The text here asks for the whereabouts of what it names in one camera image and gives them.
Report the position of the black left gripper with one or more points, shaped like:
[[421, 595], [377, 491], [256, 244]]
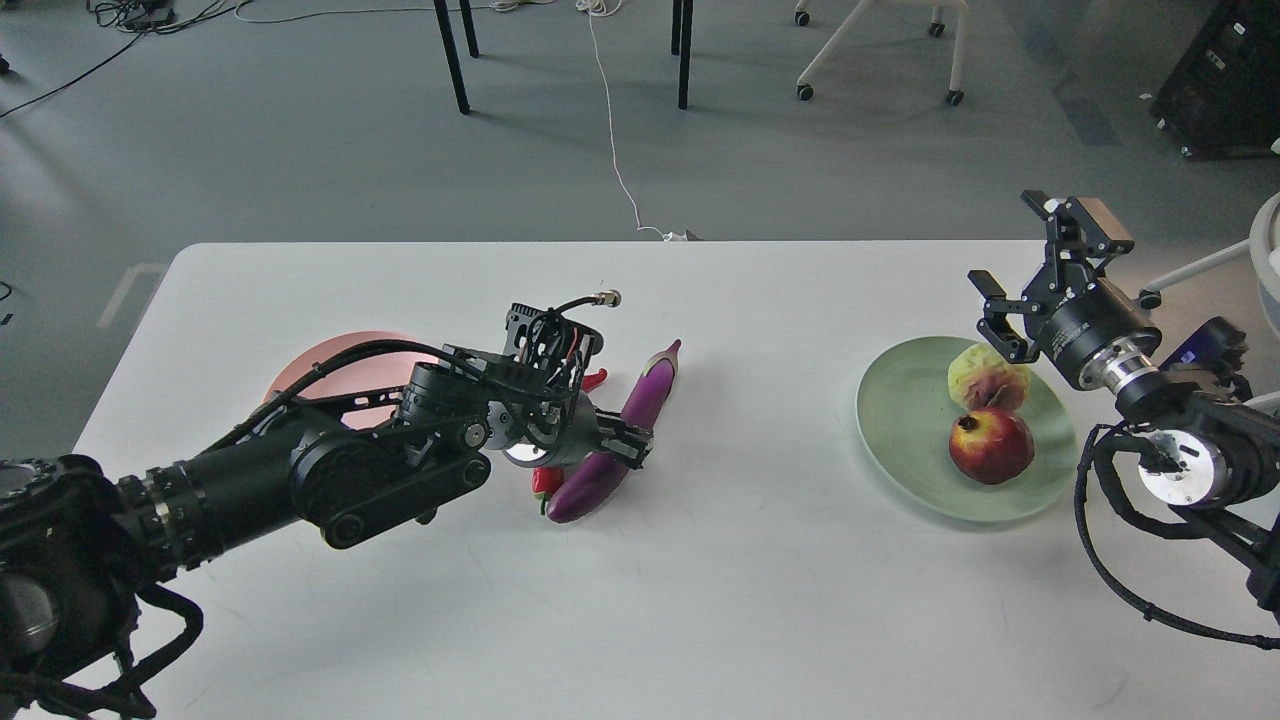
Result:
[[568, 432]]

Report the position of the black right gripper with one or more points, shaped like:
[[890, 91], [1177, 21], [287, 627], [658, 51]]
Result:
[[1091, 332]]

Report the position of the purple eggplant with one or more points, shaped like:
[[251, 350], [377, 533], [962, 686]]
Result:
[[593, 481]]

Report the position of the green yellow apple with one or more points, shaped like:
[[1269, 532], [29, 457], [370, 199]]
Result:
[[980, 377]]

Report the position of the red pomegranate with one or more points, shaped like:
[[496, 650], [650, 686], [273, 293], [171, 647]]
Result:
[[991, 445]]

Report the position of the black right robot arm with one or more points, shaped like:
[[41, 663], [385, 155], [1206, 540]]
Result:
[[1191, 442]]

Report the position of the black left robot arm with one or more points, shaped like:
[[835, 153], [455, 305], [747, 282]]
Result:
[[378, 434]]

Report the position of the red chili pepper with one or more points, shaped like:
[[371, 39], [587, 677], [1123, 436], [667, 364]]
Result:
[[547, 480]]

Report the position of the light green plate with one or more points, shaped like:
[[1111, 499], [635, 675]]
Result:
[[905, 412]]

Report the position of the white rolling chair base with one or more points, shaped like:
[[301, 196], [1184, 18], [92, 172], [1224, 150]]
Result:
[[851, 54]]

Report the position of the pink plate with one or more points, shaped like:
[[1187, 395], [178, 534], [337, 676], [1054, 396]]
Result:
[[378, 372]]

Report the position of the black equipment case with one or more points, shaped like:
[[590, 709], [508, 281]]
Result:
[[1221, 101]]

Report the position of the black table legs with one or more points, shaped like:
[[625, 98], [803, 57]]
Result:
[[567, 52]]

